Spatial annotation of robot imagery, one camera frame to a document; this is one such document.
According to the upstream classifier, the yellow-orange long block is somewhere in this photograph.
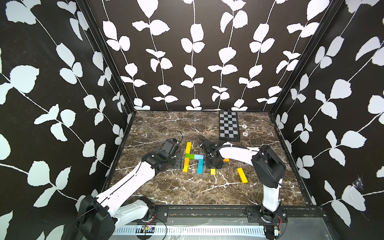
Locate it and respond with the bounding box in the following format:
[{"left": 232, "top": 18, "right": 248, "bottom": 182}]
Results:
[{"left": 183, "top": 158, "right": 190, "bottom": 173}]

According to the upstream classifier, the teal long block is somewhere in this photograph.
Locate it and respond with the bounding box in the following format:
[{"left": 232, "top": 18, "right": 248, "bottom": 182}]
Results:
[{"left": 197, "top": 159, "right": 204, "bottom": 174}]

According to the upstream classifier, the light blue short block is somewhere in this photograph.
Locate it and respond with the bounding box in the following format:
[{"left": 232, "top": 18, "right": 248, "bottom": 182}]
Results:
[{"left": 194, "top": 155, "right": 204, "bottom": 160}]

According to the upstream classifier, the green short block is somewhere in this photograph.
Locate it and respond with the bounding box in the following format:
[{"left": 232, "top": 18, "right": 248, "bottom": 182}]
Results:
[{"left": 185, "top": 154, "right": 195, "bottom": 159}]

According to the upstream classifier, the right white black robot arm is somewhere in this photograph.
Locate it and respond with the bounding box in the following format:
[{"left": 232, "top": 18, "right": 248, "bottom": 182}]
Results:
[{"left": 200, "top": 140, "right": 287, "bottom": 213}]

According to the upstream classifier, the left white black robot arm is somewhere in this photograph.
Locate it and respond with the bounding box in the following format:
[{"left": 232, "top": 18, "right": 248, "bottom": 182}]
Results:
[{"left": 74, "top": 151, "right": 185, "bottom": 240}]

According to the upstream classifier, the black white checkerboard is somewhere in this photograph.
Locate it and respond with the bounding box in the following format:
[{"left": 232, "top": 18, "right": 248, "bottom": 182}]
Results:
[{"left": 219, "top": 111, "right": 241, "bottom": 142}]

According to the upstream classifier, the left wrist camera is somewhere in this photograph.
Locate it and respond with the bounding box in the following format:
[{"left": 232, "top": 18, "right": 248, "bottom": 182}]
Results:
[{"left": 161, "top": 139, "right": 180, "bottom": 156}]

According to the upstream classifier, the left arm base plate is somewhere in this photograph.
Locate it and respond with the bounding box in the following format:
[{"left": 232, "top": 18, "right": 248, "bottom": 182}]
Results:
[{"left": 141, "top": 205, "right": 169, "bottom": 223}]

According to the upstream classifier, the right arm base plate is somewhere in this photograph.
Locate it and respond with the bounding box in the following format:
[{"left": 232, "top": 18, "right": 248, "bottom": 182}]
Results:
[{"left": 245, "top": 206, "right": 288, "bottom": 225}]

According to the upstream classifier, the white perforated cable duct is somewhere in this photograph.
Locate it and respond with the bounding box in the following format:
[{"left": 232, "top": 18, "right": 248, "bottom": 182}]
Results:
[{"left": 113, "top": 225, "right": 265, "bottom": 238}]

